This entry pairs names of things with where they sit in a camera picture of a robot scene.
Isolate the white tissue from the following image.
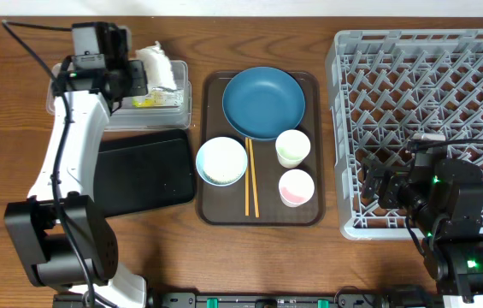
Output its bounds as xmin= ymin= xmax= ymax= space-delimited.
xmin=135 ymin=41 xmax=177 ymax=92

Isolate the yellow silver snack wrapper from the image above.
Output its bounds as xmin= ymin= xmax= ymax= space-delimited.
xmin=132 ymin=88 xmax=184 ymax=109

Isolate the pink-lined paper cup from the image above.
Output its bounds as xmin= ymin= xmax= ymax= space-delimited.
xmin=278 ymin=169 xmax=315 ymax=208

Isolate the cream paper cup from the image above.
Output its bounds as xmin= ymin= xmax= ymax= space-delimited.
xmin=275 ymin=129 xmax=311 ymax=169

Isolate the light blue bowl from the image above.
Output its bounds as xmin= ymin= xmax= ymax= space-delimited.
xmin=196 ymin=137 xmax=248 ymax=187

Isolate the rice grains pile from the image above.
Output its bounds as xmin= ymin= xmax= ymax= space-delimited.
xmin=203 ymin=146 xmax=246 ymax=185

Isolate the dark blue plate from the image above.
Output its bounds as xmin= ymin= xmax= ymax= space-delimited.
xmin=222 ymin=67 xmax=306 ymax=141

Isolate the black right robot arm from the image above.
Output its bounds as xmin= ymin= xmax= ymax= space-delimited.
xmin=362 ymin=143 xmax=483 ymax=304

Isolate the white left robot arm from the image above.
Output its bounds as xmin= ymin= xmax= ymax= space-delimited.
xmin=4 ymin=59 xmax=148 ymax=307

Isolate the clear plastic waste bin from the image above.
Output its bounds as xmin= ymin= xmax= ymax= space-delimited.
xmin=47 ymin=60 xmax=191 ymax=134

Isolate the grey dishwasher rack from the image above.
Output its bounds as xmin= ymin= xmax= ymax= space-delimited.
xmin=326 ymin=29 xmax=483 ymax=240

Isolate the black plastic tray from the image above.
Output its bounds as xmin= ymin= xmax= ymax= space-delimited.
xmin=94 ymin=129 xmax=196 ymax=217

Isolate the wooden chopstick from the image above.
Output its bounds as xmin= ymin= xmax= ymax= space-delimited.
xmin=248 ymin=139 xmax=260 ymax=218
xmin=244 ymin=137 xmax=250 ymax=216

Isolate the brown serving tray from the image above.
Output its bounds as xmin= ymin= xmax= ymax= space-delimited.
xmin=196 ymin=71 xmax=326 ymax=227

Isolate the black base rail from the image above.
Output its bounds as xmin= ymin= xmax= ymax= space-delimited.
xmin=143 ymin=288 xmax=445 ymax=308

